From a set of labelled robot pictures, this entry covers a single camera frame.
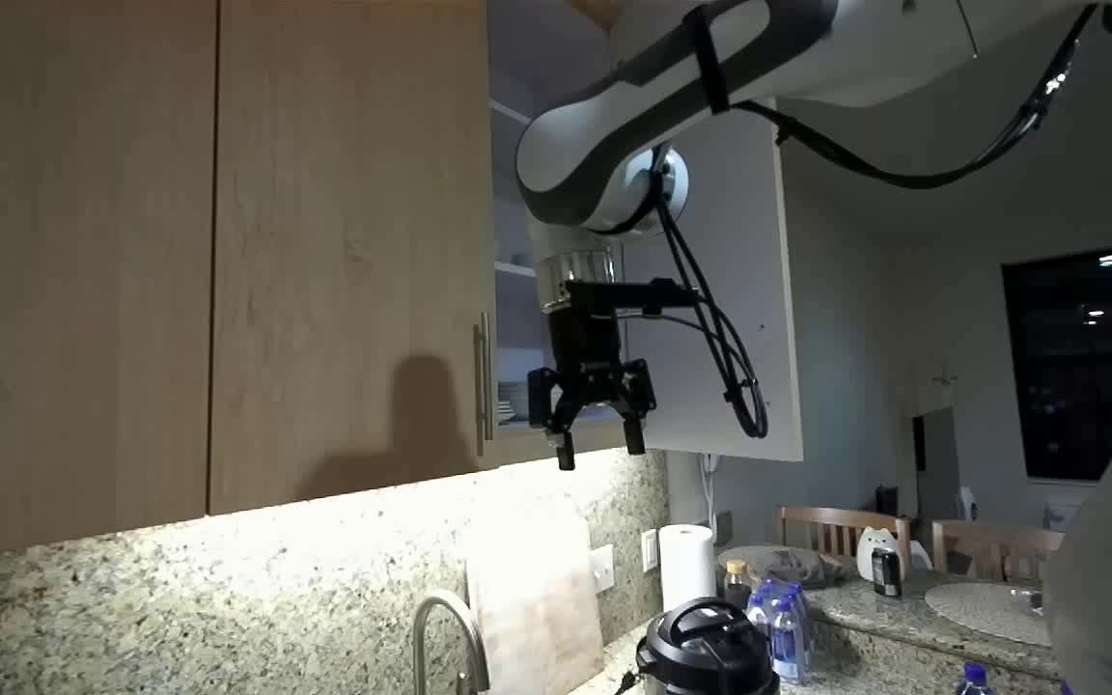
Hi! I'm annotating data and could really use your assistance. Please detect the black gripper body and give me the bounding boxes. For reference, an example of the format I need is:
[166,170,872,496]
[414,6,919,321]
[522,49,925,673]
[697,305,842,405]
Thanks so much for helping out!
[540,280,642,405]

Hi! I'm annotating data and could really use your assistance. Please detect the white paper towel roll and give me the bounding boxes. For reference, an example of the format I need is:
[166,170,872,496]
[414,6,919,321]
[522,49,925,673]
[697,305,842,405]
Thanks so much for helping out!
[657,517,721,617]

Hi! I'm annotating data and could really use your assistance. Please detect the wooden cutting board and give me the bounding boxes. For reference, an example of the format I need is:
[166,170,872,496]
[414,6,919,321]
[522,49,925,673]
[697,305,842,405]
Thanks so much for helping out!
[458,509,611,695]

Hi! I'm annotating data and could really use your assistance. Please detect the dark bottle orange cap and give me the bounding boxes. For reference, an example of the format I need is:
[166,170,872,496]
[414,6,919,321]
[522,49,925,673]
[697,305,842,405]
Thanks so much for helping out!
[718,553,758,611]

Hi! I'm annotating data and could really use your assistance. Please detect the wooden slat back chair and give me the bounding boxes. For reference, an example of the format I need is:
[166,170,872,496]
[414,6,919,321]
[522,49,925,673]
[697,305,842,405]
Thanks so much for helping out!
[925,517,1068,590]
[772,503,914,570]

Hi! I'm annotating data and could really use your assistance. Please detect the round woven placemat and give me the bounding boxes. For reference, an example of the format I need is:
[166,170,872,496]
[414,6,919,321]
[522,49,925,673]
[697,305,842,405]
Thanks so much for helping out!
[919,575,1055,647]
[715,540,845,596]

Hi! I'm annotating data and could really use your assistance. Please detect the black pressure cooker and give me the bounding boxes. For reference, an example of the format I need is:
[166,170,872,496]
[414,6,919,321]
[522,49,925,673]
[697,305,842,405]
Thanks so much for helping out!
[614,596,782,695]

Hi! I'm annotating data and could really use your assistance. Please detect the water bottle pack blue caps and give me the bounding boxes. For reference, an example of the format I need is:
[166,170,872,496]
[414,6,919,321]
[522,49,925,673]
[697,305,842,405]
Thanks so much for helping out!
[745,570,820,686]

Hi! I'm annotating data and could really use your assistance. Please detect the steel kitchen faucet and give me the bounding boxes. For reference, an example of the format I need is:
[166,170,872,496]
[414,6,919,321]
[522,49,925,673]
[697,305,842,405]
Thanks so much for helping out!
[404,585,494,695]

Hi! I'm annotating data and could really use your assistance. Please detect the dark narrow doorway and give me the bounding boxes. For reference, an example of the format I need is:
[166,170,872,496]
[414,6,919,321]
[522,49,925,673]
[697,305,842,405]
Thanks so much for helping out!
[908,405,966,523]

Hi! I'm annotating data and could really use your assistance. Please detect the dark window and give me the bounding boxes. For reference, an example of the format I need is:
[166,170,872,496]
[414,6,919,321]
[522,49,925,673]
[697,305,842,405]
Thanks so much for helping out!
[999,235,1112,486]

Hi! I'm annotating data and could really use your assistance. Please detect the single blue cap water bottle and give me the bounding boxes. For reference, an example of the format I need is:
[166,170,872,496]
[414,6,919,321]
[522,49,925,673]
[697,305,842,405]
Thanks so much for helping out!
[950,656,999,695]

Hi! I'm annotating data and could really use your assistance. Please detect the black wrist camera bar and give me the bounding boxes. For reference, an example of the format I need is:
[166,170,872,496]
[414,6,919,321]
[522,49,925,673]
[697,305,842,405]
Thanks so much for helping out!
[564,272,703,321]

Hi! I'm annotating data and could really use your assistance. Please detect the steel bar cabinet handle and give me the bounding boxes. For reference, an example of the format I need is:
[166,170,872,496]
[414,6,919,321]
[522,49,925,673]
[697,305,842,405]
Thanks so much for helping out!
[468,321,497,457]

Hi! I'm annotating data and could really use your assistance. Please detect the wall cabinet body with shelves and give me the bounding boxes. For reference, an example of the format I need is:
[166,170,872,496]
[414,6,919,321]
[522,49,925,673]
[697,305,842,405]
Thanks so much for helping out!
[488,0,638,469]

